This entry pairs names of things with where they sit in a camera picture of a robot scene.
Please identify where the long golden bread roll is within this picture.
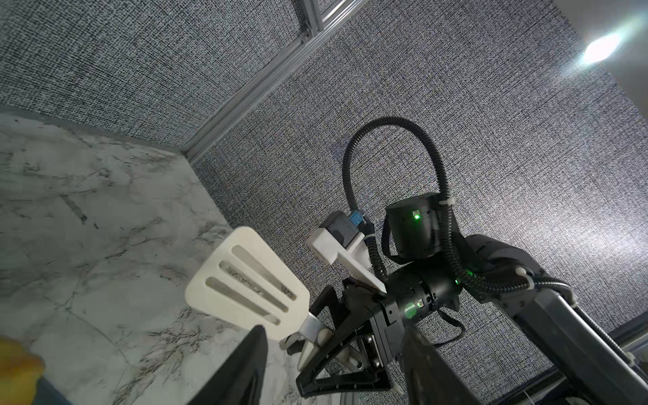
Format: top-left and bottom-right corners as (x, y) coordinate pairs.
(1, 337), (45, 404)

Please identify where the teal serving tray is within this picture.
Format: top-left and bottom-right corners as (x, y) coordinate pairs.
(32, 386), (71, 405)

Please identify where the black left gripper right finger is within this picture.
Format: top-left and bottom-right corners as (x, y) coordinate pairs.
(400, 327), (480, 404)

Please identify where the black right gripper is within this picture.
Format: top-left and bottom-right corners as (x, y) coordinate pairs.
(296, 263), (461, 398)

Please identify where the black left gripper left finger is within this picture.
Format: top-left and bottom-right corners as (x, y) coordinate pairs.
(189, 325), (268, 405)

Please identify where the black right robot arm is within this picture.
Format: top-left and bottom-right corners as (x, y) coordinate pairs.
(296, 193), (647, 404)

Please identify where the black corrugated cable conduit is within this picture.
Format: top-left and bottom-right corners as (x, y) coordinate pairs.
(341, 115), (634, 366)

